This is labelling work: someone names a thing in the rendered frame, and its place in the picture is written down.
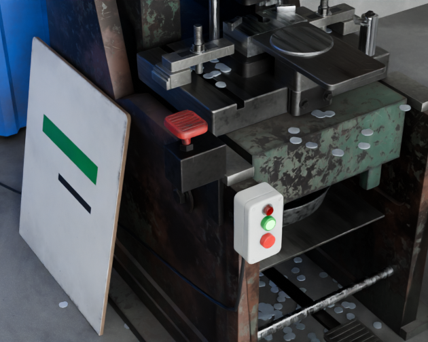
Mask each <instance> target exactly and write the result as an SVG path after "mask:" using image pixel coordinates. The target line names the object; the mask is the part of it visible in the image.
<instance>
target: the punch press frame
mask: <svg viewBox="0 0 428 342"><path fill-rule="evenodd" d="M116 3H117V7H118V13H119V17H120V24H121V27H122V33H123V37H124V43H125V47H126V53H127V57H128V63H129V67H130V73H131V77H132V83H133V87H134V91H135V94H142V93H149V94H151V95H152V96H153V97H154V98H155V99H156V100H158V101H159V102H160V103H162V104H163V105H164V106H165V107H166V108H167V109H169V110H170V111H171V112H173V113H178V112H179V111H178V110H177V109H176V108H175V107H174V106H172V105H171V104H170V103H168V102H167V101H166V100H165V99H163V98H162V97H161V96H160V95H159V94H157V93H156V92H155V91H153V90H152V89H151V88H150V87H149V86H147V85H146V84H145V83H143V82H142V81H141V80H140V79H139V78H138V68H137V53H139V52H143V51H146V50H150V49H154V48H158V47H160V48H161V49H163V50H164V51H165V50H166V45H168V44H170V43H174V42H178V41H182V40H184V39H189V38H192V37H194V25H195V24H201V25H202V34H206V33H209V0H116ZM270 8H272V5H269V6H265V5H262V6H259V5H257V4H253V5H242V4H240V3H238V2H237V1H235V0H219V29H223V22H224V21H227V20H231V19H233V18H235V17H237V16H240V17H241V16H246V15H248V14H251V15H252V16H255V13H256V12H260V11H263V10H267V9H270ZM406 103H407V98H406V97H404V96H402V95H401V94H399V93H397V92H396V91H394V90H392V89H391V88H388V87H387V86H385V85H383V84H382V83H380V82H378V81H375V82H372V83H369V84H366V85H363V86H361V87H358V88H355V89H352V90H349V91H347V92H343V93H341V94H338V95H335V96H333V97H332V103H331V104H330V105H328V106H326V107H322V108H320V109H317V110H320V111H322V112H326V111H333V112H334V113H335V115H333V116H332V117H326V116H325V117H323V118H318V117H316V116H314V115H311V113H312V111H311V112H308V113H305V114H303V115H299V116H293V115H291V114H290V113H289V112H286V113H284V114H281V115H277V116H275V117H272V118H270V119H266V120H264V121H260V122H258V123H255V124H252V125H250V126H246V127H244V128H241V129H238V130H235V131H232V132H229V133H227V134H223V135H221V136H218V138H219V139H220V140H221V141H223V142H224V143H225V144H226V145H228V146H229V148H231V149H232V150H233V151H235V152H236V153H237V154H239V155H240V156H241V157H242V158H243V159H245V160H246V161H247V162H249V163H250V164H251V165H252V166H253V167H254V176H253V177H252V178H253V179H254V180H255V181H257V182H258V183H259V184H260V183H264V182H265V183H268V184H269V185H270V186H271V187H273V188H274V189H276V190H277V191H278V192H279V193H280V194H281V195H282V196H283V215H284V204H286V203H288V202H291V201H293V200H296V199H298V198H300V197H303V196H305V195H308V194H310V193H313V192H315V191H318V190H320V189H322V188H325V187H328V186H330V185H333V184H335V183H337V182H340V181H343V180H344V179H347V178H350V177H352V176H354V175H356V174H359V173H360V178H359V185H360V186H361V187H362V188H364V189H365V190H369V189H371V188H374V187H377V186H378V185H379V183H380V172H381V166H382V164H384V163H386V162H389V161H391V160H393V159H396V158H398V157H399V154H400V149H401V143H402V134H403V128H404V118H405V113H406V111H403V110H401V109H400V108H399V106H400V105H406ZM291 127H293V128H299V129H300V132H298V133H297V134H292V133H290V132H289V131H288V129H289V128H291ZM365 129H371V130H372V131H373V134H372V135H369V136H365V135H363V134H362V133H361V131H362V130H365ZM292 137H297V138H301V139H302V142H301V143H299V144H294V143H292V142H290V138H292ZM308 142H312V143H317V145H318V146H317V147H316V148H308V147H307V146H306V143H308ZM359 143H369V144H370V148H368V149H360V148H359V147H358V144H359ZM334 149H341V150H343V151H344V155H343V156H336V155H333V154H332V151H333V150H334ZM282 226H283V221H282ZM391 275H393V268H392V267H391V266H389V265H388V266H386V267H384V268H382V269H380V270H378V271H375V272H374V273H371V274H370V275H367V276H366V277H364V278H362V279H359V280H357V281H355V282H353V283H351V284H349V285H347V286H345V287H343V288H340V289H338V290H336V291H334V292H332V293H330V294H328V295H326V296H324V297H321V298H320V299H317V300H316V301H313V302H312V303H309V304H308V305H305V306H303V307H301V308H299V309H297V310H295V311H293V312H291V313H289V314H287V315H285V316H282V317H280V318H278V319H276V320H274V321H272V322H270V323H268V324H265V325H263V326H261V327H259V328H258V332H257V340H258V341H259V340H260V339H263V338H264V337H267V336H268V335H271V334H272V333H275V332H276V331H278V330H280V329H282V328H285V327H286V326H289V325H291V324H293V323H295V322H297V321H299V320H301V319H303V318H305V317H307V316H309V315H311V314H313V313H315V312H317V311H319V310H321V309H324V308H326V307H328V306H330V305H332V304H334V303H336V302H338V301H340V300H342V299H344V298H346V297H348V296H350V295H352V294H354V293H356V292H359V291H360V290H363V289H364V288H367V287H368V286H371V285H373V284H375V283H377V282H379V281H381V280H383V279H385V278H387V277H389V276H391Z"/></svg>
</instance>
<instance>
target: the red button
mask: <svg viewBox="0 0 428 342"><path fill-rule="evenodd" d="M275 240H276V238H275V237H274V236H273V234H271V233H266V234H264V235H263V236H262V238H261V240H260V244H261V245H262V246H263V247H264V248H270V247H272V246H273V245H274V243H275Z"/></svg>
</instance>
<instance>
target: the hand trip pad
mask: <svg viewBox="0 0 428 342"><path fill-rule="evenodd" d="M164 126H165V127H166V128H167V129H168V130H169V131H170V132H172V133H173V134H174V135H175V136H176V137H177V138H180V139H181V142H182V144H184V145H188V144H190V143H191V138H192V137H195V136H198V135H201V134H204V133H205V132H206V131H207V130H208V124H207V122H206V121H205V120H204V119H202V118H201V117H200V116H198V115H197V114H196V113H195V112H193V111H189V110H184V111H180V112H178V113H174V114H172V115H168V116H166V117H165V118H164Z"/></svg>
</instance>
